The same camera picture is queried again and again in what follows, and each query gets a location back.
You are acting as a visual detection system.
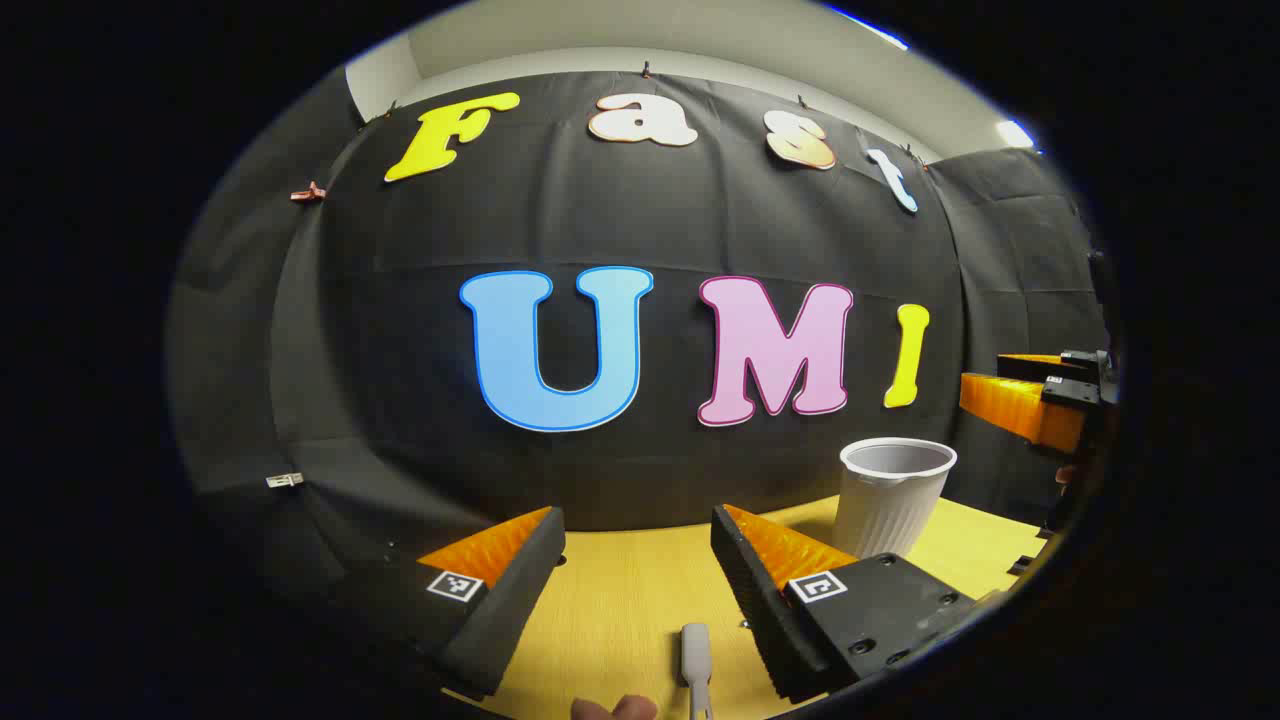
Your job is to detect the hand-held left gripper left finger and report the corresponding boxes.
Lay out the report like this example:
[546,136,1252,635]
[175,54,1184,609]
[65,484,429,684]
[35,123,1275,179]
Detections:
[330,505,567,701]

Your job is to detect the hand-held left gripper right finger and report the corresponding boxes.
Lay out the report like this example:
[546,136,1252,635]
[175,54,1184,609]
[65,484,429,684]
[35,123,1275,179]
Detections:
[710,503,981,706]

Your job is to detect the small grey broom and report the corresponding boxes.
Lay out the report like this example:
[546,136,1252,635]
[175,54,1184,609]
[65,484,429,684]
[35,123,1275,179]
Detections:
[680,622,714,720]

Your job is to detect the white ribbed garbage bin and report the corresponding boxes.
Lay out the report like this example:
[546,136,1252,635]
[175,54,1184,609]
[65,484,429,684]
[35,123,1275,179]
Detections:
[832,437,959,561]

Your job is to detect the yellow wooden desktop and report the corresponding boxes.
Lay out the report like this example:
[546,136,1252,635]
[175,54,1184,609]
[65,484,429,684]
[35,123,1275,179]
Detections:
[445,495,1051,720]

